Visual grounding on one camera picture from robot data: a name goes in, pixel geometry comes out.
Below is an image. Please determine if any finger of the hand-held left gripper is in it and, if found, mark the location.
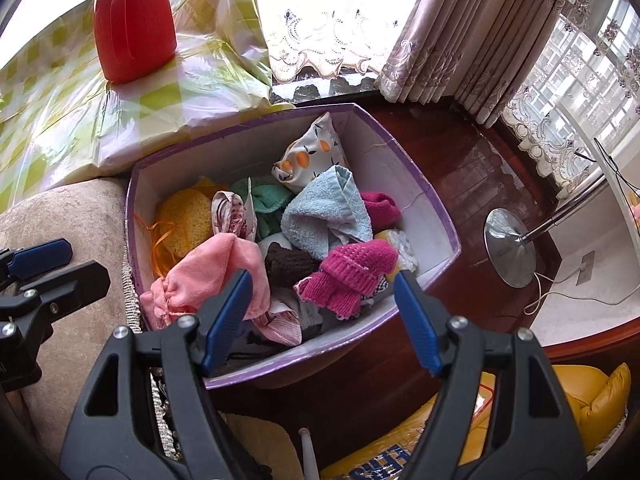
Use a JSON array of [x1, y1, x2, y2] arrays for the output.
[[0, 239, 73, 283], [20, 259, 111, 320]]

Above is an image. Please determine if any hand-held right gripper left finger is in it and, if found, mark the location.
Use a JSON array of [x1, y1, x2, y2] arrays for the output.
[[59, 268, 261, 480]]

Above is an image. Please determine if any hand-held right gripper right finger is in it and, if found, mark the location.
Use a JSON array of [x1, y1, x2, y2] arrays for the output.
[[394, 270, 587, 480]]

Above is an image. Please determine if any pink striped cloth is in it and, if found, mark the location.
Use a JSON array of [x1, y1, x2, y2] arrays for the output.
[[250, 305, 303, 346]]

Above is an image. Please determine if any pink fleece cloth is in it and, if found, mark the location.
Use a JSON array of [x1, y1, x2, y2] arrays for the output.
[[139, 234, 271, 331]]

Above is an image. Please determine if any dark brown knit sock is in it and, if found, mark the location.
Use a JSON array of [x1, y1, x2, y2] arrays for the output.
[[263, 241, 321, 288]]

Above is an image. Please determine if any magenta knit hat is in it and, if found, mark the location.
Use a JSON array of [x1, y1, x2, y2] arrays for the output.
[[294, 239, 399, 321]]

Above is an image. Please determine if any orange ribbon flower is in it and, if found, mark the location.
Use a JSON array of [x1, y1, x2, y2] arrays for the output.
[[134, 210, 176, 281]]

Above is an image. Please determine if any floral scrunchie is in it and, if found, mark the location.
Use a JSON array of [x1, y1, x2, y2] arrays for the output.
[[210, 189, 258, 241]]

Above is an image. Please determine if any yellow sponge with hole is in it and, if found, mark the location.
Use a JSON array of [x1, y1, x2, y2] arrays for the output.
[[157, 187, 218, 258]]

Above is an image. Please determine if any magenta knit sock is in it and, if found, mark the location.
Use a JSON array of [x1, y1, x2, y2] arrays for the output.
[[359, 190, 402, 233]]

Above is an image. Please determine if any teal towel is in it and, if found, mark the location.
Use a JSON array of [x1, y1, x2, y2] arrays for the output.
[[230, 176, 296, 241]]

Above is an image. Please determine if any light blue terry towel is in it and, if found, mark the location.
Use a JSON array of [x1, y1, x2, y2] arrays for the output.
[[280, 164, 375, 256]]

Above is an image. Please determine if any purple cardboard box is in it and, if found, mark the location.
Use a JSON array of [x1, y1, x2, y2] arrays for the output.
[[125, 102, 462, 391]]

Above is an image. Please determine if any polka dot fabric pouch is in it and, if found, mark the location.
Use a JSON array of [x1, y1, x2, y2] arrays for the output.
[[271, 111, 351, 192]]

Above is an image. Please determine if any beige plush cushion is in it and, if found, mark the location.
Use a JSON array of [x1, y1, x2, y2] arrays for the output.
[[0, 175, 161, 466]]

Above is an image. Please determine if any yellow printed plastic bag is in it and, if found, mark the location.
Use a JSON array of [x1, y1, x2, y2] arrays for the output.
[[320, 370, 496, 480]]

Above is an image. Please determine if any chrome floor lamp base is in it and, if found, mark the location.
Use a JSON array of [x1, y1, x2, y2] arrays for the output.
[[484, 180, 608, 289]]

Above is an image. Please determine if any white bottle nozzle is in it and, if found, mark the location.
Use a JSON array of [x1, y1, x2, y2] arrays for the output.
[[298, 427, 321, 480]]

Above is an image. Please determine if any checkered plastic tablecloth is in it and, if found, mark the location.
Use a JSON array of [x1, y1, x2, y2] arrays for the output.
[[0, 0, 296, 213]]

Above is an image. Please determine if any floor socket plate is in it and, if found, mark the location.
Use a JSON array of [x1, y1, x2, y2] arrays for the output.
[[575, 251, 597, 283]]

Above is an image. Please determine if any yellow leather cushion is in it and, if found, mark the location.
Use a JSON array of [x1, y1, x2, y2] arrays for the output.
[[550, 362, 632, 456]]

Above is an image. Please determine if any white lace curtain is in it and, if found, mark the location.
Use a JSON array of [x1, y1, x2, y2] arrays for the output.
[[264, 5, 401, 86], [500, 0, 640, 200]]

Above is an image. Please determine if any red thermos jug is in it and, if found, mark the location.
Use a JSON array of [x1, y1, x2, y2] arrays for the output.
[[93, 0, 177, 84]]

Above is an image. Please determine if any pink patterned curtain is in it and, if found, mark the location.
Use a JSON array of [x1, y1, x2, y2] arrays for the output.
[[375, 0, 581, 128]]

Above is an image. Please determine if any white cable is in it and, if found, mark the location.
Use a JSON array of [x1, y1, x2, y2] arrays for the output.
[[522, 260, 640, 317]]

